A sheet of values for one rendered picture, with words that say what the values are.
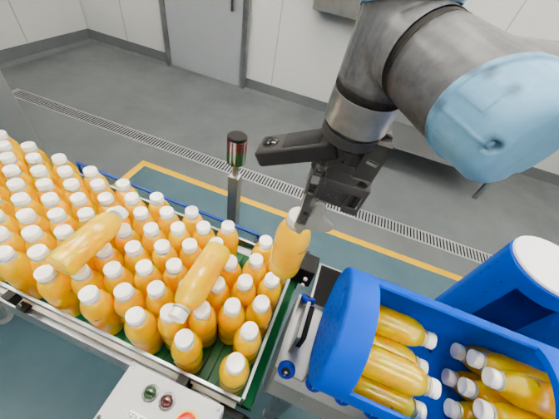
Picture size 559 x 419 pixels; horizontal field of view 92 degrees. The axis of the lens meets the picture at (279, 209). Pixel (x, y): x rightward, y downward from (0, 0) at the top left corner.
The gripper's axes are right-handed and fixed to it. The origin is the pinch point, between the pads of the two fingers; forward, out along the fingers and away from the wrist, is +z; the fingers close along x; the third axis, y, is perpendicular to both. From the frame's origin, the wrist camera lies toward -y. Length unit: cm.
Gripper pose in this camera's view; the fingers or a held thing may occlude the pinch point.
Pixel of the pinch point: (299, 217)
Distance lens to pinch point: 48.0
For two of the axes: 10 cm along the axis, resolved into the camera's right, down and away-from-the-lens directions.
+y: 9.5, 3.1, -0.3
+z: -1.7, 6.0, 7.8
